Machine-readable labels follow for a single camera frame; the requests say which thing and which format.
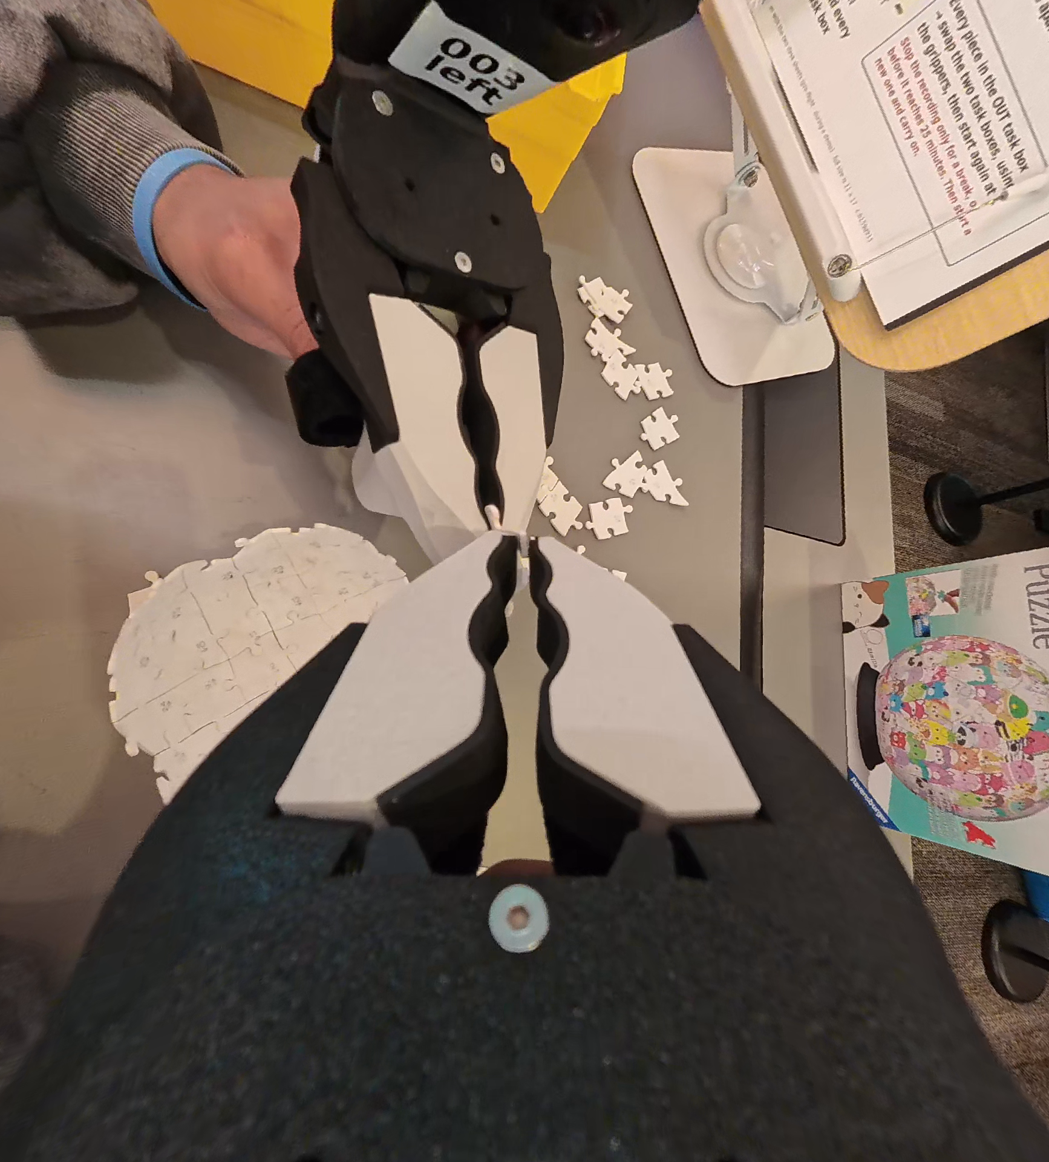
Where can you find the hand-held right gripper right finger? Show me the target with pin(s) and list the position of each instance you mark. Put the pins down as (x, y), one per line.
(651, 717)

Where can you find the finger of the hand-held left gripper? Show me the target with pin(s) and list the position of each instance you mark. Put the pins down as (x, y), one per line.
(425, 399)
(520, 408)

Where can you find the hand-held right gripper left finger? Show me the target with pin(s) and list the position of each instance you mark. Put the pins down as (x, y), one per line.
(397, 708)

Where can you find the white puzzle pieces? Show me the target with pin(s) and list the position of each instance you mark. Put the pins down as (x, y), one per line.
(619, 381)

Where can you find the single white jigsaw piece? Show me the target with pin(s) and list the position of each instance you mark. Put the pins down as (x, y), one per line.
(501, 526)

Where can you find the colourful puzzle ball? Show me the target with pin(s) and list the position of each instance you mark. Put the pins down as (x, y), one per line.
(233, 636)

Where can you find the person's left forearm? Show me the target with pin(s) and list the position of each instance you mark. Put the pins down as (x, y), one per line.
(61, 153)

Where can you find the white puzzle box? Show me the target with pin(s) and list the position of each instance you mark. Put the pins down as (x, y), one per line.
(969, 717)

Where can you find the person's left hand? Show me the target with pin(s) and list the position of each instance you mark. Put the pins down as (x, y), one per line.
(233, 263)

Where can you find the yellow storage container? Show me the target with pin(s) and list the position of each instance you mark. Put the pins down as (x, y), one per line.
(560, 136)

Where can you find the black round stand base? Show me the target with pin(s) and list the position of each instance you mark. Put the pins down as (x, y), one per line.
(954, 508)
(1019, 949)

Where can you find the wooden clipboard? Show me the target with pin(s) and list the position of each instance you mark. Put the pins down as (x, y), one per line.
(896, 340)

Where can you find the printed paper sheet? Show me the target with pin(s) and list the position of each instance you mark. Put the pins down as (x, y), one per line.
(959, 136)

